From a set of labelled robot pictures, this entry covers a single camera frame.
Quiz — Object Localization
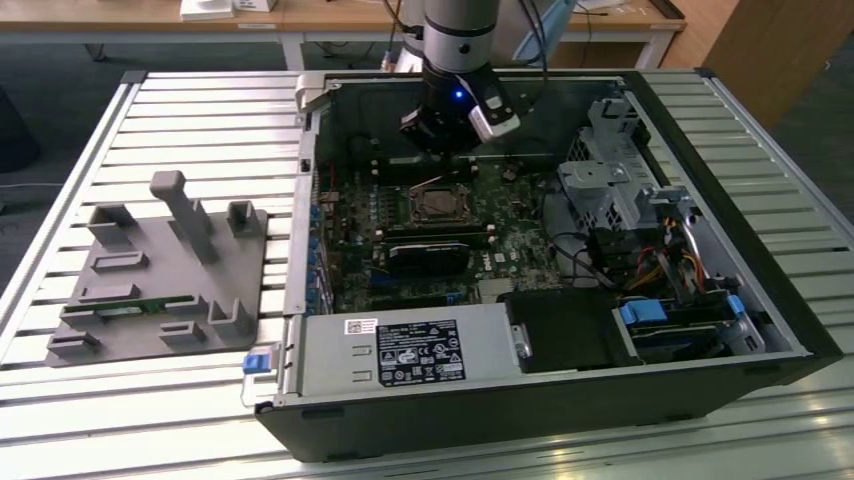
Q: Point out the silver green CPU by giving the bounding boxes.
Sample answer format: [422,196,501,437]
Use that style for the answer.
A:
[421,191,468,217]

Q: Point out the CPU socket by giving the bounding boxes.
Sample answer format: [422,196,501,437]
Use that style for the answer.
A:
[405,182,482,225]

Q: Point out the RAM slot white clips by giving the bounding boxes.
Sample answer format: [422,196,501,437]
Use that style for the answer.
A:
[381,225,494,233]
[382,236,496,244]

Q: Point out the RAM slot black clips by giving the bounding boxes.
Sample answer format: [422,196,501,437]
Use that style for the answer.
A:
[381,231,494,239]

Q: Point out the silver metal drive cage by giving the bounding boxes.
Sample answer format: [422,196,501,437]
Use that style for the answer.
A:
[557,97,689,236]

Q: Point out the pale blue teach pendant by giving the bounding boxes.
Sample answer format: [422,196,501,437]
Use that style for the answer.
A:
[518,0,577,62]

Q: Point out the black graphics card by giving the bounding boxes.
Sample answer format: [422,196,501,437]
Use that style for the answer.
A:
[384,241,473,280]

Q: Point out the green motherboard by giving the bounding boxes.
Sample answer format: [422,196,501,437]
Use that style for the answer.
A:
[313,159,569,314]

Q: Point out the white paper sheets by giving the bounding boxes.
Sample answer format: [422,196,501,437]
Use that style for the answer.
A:
[574,0,660,17]

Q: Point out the silver chipset heatsink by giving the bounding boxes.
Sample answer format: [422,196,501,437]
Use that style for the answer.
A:
[478,278,521,304]

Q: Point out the large white box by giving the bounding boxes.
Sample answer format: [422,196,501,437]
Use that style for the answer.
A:
[179,0,237,22]

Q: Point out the black plastic shroud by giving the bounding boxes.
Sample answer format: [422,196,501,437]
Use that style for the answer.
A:
[504,288,626,375]

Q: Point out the silver power supply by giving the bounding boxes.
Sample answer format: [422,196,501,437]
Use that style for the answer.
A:
[293,304,526,401]

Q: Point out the blue disk carrier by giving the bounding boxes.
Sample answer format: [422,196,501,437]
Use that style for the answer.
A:
[617,297,729,359]

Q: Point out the wooden cabinet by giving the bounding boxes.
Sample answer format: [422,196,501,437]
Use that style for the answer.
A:
[657,0,854,131]

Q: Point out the green RAM stick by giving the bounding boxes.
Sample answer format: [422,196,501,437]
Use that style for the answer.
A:
[63,295,201,321]

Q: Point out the grey parts rack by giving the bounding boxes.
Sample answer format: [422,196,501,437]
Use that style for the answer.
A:
[43,169,270,369]

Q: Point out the black PC case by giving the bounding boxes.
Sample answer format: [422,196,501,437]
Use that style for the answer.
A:
[252,67,844,464]

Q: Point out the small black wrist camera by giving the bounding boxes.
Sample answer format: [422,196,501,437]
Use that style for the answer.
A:
[398,110,437,147]

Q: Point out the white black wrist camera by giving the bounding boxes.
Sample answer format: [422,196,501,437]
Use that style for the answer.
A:
[466,79,524,140]

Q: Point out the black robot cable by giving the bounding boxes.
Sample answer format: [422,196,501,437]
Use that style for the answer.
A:
[517,0,557,119]

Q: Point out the grey case handle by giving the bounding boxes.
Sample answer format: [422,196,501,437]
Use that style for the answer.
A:
[293,72,344,115]

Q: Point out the yellow red wire bundle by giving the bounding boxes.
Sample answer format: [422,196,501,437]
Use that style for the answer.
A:
[626,214,709,291]

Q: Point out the wooden desk white frame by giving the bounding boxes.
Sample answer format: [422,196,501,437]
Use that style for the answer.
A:
[0,0,689,71]

